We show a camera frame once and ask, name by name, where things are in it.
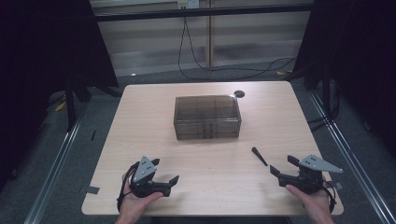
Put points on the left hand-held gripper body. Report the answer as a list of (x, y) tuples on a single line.
[(144, 169)]

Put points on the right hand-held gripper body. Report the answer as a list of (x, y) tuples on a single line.
[(306, 180)]

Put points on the black pen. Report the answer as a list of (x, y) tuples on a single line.
[(259, 156)]

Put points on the translucent brown box drawer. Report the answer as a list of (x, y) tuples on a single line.
[(193, 130)]

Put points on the translucent brown storage box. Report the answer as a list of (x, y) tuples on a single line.
[(205, 107)]

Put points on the person's right hand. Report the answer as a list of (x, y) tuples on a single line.
[(316, 203)]

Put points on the person's left hand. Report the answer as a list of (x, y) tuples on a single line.
[(134, 205)]

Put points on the grey tape piece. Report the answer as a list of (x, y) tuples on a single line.
[(336, 185), (91, 189)]

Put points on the black floor tape mark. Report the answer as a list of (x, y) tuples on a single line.
[(93, 135)]

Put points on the black metal stand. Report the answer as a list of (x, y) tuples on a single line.
[(71, 105), (326, 93)]

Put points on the black round table grommet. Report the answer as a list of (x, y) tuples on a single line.
[(239, 93)]

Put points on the yellow floor tape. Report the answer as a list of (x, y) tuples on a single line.
[(281, 73), (60, 106)]

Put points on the black horizontal bar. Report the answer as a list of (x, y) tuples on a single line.
[(155, 14)]

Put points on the metal floor rail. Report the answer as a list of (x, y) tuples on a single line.
[(351, 155), (56, 168)]

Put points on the wooden wall strip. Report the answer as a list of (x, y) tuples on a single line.
[(210, 37)]

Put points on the white wall outlet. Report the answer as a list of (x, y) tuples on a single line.
[(188, 4)]

